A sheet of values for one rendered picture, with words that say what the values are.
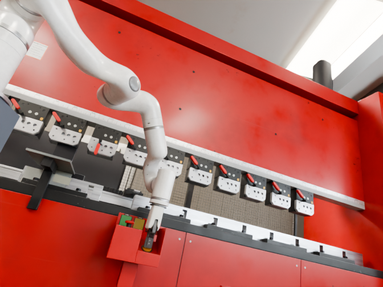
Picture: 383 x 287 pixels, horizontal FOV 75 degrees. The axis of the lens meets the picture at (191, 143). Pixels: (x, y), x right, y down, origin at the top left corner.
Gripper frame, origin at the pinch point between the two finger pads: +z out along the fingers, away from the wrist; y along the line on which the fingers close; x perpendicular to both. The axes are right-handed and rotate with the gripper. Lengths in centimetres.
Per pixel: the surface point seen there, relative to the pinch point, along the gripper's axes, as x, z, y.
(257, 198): 67, -37, -34
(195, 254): 27.7, 2.4, -18.9
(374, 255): 163, -21, -33
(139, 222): -5.0, -6.5, -9.7
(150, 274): 7.4, 14.5, -17.1
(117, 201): -17, -15, -56
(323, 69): 133, -183, -57
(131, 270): -4.1, 11.2, 2.1
